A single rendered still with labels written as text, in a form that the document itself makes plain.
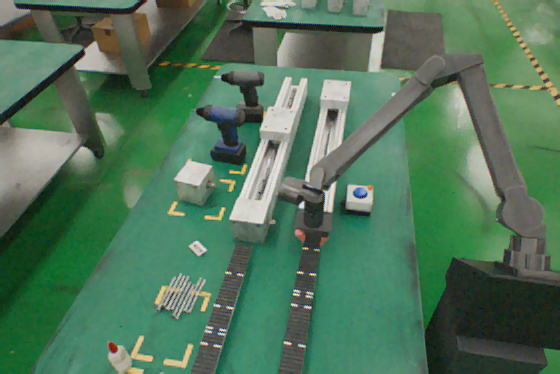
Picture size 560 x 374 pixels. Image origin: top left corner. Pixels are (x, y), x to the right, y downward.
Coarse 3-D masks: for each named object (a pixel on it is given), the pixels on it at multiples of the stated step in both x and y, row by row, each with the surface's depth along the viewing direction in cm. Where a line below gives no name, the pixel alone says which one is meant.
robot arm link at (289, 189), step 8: (320, 168) 103; (312, 176) 103; (320, 176) 102; (288, 184) 108; (296, 184) 108; (304, 184) 108; (312, 184) 104; (320, 184) 103; (280, 192) 108; (288, 192) 107; (296, 192) 107; (288, 200) 108; (296, 200) 107
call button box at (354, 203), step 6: (348, 186) 129; (354, 186) 129; (360, 186) 129; (366, 186) 129; (348, 192) 127; (372, 192) 127; (348, 198) 125; (354, 198) 125; (360, 198) 125; (366, 198) 125; (372, 198) 125; (342, 204) 130; (348, 204) 125; (354, 204) 124; (360, 204) 124; (366, 204) 123; (348, 210) 127; (354, 210) 126; (360, 210) 126; (366, 210) 125
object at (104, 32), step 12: (156, 0) 432; (168, 0) 429; (180, 0) 428; (192, 0) 438; (96, 24) 343; (108, 24) 344; (144, 24) 362; (96, 36) 344; (108, 36) 341; (144, 36) 365; (108, 48) 349
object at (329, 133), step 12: (324, 108) 159; (324, 120) 153; (336, 120) 160; (324, 132) 154; (336, 132) 147; (324, 144) 148; (336, 144) 142; (312, 156) 137; (324, 156) 141; (300, 204) 120
